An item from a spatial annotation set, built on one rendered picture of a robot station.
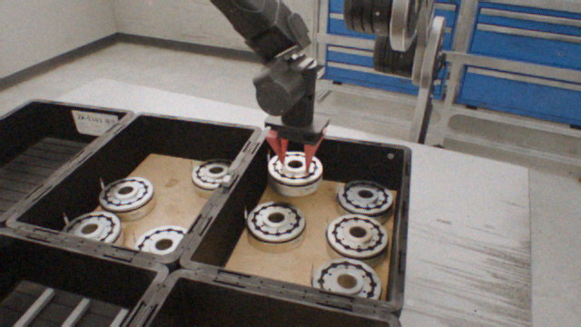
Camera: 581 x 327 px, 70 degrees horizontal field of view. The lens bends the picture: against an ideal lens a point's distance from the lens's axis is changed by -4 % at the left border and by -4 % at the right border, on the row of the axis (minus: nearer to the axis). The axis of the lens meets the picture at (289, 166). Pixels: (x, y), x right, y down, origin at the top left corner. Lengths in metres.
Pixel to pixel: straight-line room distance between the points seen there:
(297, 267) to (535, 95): 2.04
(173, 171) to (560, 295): 1.61
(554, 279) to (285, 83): 1.68
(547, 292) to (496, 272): 1.07
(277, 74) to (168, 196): 0.38
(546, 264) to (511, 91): 0.94
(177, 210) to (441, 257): 0.55
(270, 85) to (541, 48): 2.00
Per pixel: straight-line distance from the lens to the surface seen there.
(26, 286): 0.81
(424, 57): 1.42
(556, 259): 2.21
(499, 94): 2.57
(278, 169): 0.79
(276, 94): 0.63
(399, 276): 0.59
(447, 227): 1.04
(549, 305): 1.99
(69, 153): 1.12
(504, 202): 1.18
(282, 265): 0.72
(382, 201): 0.81
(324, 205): 0.84
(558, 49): 2.50
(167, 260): 0.61
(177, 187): 0.91
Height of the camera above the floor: 1.36
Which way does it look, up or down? 34 degrees down
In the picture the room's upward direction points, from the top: straight up
